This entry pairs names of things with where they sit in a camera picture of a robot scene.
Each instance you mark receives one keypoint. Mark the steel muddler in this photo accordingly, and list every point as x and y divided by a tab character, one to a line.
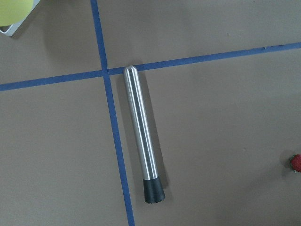
152	186

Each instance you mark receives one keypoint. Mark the yellow cup on rack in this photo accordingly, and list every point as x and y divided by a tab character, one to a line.
13	11

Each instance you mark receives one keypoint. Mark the red strawberry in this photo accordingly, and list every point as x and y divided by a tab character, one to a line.
295	163

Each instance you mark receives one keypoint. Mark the white cup rack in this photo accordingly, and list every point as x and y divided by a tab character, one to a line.
11	29

